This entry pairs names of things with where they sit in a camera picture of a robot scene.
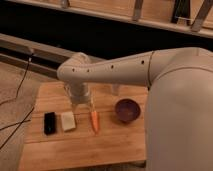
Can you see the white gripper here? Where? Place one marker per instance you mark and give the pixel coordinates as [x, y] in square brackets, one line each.
[79, 94]

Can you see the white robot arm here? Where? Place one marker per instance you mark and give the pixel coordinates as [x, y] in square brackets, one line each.
[179, 108]

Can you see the orange carrot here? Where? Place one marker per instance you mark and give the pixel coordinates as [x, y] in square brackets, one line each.
[95, 121]

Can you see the white sponge block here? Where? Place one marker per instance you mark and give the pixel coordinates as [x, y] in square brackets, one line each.
[68, 121]

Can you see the black rectangular block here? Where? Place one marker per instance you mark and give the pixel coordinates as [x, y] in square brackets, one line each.
[49, 123]

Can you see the purple bowl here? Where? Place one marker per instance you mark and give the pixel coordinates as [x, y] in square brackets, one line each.
[127, 110]

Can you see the wooden table board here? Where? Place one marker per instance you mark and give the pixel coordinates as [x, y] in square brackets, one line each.
[115, 142]

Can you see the wooden shelf rail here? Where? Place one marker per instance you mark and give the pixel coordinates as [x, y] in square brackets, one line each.
[193, 17]

